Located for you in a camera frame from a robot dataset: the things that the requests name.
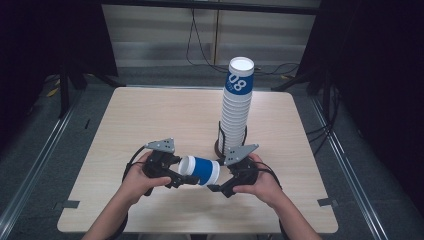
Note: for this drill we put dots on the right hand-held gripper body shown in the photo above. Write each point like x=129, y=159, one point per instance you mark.
x=241, y=156

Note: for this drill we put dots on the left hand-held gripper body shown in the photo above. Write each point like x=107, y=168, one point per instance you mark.
x=160, y=165

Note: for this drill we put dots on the blue banded paper cup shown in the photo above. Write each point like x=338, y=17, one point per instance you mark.
x=201, y=170

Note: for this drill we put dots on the stack of white paper cups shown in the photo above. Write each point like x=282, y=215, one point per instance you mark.
x=235, y=113

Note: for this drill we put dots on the person's left hand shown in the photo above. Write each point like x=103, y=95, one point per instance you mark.
x=140, y=186

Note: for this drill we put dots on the person's right hand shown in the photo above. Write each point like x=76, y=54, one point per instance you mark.
x=263, y=186

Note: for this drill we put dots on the grey tape strip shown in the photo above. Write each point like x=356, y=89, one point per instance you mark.
x=68, y=204
x=326, y=202

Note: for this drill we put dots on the black metal stand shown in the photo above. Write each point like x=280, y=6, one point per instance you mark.
x=310, y=78
x=63, y=90

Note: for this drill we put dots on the black horizontal bar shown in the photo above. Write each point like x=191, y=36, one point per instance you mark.
x=206, y=5

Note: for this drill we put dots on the dark curtain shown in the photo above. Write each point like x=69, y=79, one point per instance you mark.
x=376, y=66
x=40, y=40

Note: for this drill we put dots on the metal floor rail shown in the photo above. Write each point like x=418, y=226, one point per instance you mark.
x=346, y=163
x=36, y=160

